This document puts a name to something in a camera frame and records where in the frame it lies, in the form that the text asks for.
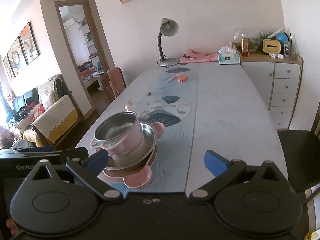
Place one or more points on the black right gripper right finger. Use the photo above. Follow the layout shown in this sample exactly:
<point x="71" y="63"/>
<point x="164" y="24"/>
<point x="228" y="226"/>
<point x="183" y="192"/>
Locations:
<point x="225" y="171"/>

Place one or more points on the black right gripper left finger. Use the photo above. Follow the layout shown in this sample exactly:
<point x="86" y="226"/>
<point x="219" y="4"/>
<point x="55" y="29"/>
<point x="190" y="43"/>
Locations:
<point x="87" y="171"/>

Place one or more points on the pink flamingo steel cup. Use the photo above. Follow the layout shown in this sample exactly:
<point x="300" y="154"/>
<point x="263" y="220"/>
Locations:
<point x="119" y="134"/>

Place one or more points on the pink bear shaped plate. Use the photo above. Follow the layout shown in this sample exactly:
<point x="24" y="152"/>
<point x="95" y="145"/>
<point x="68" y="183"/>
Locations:
<point x="138" y="177"/>

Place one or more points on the large stainless steel bowl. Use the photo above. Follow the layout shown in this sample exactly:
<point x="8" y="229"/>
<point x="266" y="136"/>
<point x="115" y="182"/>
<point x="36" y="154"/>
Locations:
<point x="135" y="158"/>

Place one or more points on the person left hand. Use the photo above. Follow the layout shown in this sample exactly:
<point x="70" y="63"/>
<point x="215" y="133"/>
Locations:
<point x="11" y="225"/>

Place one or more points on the sofa with cream yellow throw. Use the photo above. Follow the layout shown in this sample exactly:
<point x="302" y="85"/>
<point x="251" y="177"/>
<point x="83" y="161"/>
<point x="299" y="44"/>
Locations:
<point x="47" y="114"/>

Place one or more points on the beige tape roll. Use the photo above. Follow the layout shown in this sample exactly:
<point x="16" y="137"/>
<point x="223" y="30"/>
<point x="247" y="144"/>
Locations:
<point x="145" y="117"/>

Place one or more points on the black seat wooden chair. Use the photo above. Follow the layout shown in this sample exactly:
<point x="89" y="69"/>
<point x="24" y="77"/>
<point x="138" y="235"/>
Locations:
<point x="301" y="152"/>

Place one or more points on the wooden chair with pink cloth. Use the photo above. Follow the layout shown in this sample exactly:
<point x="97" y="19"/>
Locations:
<point x="113" y="84"/>

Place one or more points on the orange packet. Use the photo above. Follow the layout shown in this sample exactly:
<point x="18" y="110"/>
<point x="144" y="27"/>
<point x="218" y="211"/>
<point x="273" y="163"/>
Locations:
<point x="182" y="78"/>

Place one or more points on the white pink pen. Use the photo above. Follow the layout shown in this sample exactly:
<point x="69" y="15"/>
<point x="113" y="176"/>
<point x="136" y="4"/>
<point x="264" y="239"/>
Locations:
<point x="173" y="77"/>

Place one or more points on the white wooden sideboard cabinet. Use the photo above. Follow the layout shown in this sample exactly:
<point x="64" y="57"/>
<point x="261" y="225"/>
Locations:
<point x="278" y="83"/>

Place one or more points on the tissue box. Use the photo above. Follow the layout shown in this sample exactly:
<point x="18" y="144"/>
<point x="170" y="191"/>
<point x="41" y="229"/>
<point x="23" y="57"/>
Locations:
<point x="227" y="55"/>

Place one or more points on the pink folded cloth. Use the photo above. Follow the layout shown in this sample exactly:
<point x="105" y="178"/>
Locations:
<point x="191" y="56"/>

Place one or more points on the white charger adapter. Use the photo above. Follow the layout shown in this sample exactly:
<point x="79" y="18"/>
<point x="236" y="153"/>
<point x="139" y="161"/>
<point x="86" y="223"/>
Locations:
<point x="280" y="56"/>

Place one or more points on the glass fish bowl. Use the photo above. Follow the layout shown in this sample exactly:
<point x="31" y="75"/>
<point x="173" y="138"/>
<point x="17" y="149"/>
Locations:
<point x="252" y="35"/>

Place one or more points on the yellow tissue holder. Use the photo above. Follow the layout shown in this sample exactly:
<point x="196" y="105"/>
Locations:
<point x="271" y="46"/>

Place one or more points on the blue globe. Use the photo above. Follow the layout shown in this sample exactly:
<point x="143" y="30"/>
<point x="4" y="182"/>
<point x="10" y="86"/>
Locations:
<point x="284" y="41"/>

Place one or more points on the grey desk lamp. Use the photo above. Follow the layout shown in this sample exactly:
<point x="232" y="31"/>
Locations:
<point x="168" y="29"/>

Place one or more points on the framed wall pictures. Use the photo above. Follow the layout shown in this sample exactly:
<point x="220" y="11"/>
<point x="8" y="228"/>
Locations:
<point x="22" y="52"/>

